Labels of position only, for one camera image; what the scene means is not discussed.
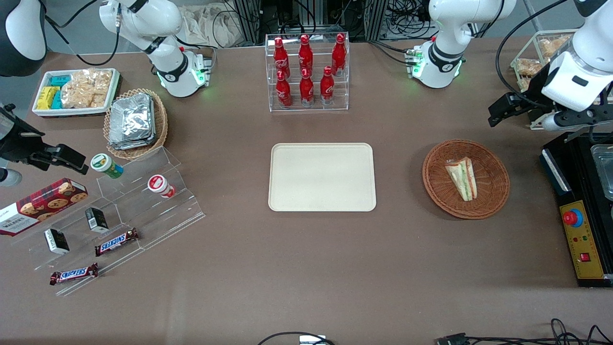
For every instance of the Snickers chocolate bar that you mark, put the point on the Snickers chocolate bar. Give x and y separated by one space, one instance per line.
74 274
116 242

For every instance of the beige plastic serving tray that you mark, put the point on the beige plastic serving tray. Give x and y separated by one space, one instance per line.
322 177

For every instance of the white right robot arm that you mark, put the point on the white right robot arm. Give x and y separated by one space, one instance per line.
158 28

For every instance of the clear acrylic stepped stand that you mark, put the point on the clear acrylic stepped stand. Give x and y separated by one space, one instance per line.
143 220

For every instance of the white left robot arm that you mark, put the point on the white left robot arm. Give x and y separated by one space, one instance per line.
448 28

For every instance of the white rectangular snack tray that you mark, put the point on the white rectangular snack tray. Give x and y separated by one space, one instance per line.
43 113

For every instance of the red tartan cookie box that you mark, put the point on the red tartan cookie box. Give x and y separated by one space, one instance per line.
43 205

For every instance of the round brown wicker basket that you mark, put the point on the round brown wicker basket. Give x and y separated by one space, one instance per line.
493 187

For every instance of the clear bag of crackers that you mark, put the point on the clear bag of crackers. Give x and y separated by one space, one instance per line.
86 88

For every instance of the red strawberry lidded cup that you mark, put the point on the red strawberry lidded cup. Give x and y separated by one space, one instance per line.
159 185

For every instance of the green lidded cup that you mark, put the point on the green lidded cup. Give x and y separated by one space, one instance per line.
104 164

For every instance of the yellow snack packet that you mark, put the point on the yellow snack packet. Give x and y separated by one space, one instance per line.
46 98

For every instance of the clear plastic container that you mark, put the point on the clear plastic container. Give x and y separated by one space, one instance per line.
604 167

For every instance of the aluminium frame post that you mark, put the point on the aluminium frame post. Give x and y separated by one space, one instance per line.
248 19
376 19

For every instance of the small black box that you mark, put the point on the small black box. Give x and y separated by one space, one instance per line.
56 241
96 219

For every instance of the wicker basket with foil packs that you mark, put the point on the wicker basket with foil packs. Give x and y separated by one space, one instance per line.
160 124

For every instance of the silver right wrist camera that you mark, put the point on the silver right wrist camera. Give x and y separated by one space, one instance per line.
8 178

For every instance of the teal snack packet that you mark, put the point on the teal snack packet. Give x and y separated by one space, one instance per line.
57 100
61 80

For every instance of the triangular wrapped sandwich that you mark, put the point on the triangular wrapped sandwich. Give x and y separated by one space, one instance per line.
462 177

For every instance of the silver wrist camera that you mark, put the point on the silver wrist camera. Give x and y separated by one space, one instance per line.
555 122
8 178

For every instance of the black control box yellow panel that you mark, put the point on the black control box yellow panel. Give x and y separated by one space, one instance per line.
582 249

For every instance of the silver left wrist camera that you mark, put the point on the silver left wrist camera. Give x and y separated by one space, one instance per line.
555 122

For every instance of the silver foil pack stack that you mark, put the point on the silver foil pack stack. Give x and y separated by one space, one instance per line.
131 122

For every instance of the clear bread bin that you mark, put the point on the clear bread bin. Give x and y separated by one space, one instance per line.
524 55

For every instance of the red cola bottle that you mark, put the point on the red cola bottle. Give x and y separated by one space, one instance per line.
280 57
339 55
283 93
305 55
327 88
306 91

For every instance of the small white device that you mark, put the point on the small white device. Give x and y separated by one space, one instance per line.
312 340

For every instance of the wrapped bread pack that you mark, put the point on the wrapped bread pack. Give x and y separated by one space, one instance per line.
553 47
527 67

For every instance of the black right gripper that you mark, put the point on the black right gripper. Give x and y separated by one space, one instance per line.
17 142

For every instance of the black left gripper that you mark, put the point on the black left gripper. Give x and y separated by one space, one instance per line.
529 97

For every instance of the beige cloth bag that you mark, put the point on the beige cloth bag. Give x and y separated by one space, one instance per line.
210 24

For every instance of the clear acrylic bottle rack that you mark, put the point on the clear acrylic bottle rack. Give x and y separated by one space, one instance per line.
306 109

